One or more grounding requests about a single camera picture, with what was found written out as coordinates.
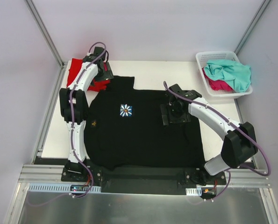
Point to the right white cable duct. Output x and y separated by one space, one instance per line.
193 191

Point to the white cable duct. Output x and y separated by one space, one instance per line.
193 191
62 188

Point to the magenta t-shirt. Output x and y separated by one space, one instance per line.
219 85

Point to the black daisy t-shirt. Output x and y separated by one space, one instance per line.
125 127

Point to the aluminium frame post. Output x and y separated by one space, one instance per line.
253 23
40 23

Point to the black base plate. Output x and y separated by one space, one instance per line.
139 180

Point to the white plastic basket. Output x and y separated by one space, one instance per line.
203 57

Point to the right aluminium frame post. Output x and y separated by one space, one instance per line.
253 23

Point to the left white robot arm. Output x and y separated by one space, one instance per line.
74 107

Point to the teal t-shirt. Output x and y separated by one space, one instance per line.
235 74

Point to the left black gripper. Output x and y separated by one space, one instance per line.
106 76

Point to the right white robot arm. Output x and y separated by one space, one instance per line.
239 141

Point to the left white cable duct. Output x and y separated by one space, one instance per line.
62 188

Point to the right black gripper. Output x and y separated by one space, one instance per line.
165 114

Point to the left aluminium frame post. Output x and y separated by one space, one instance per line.
40 23

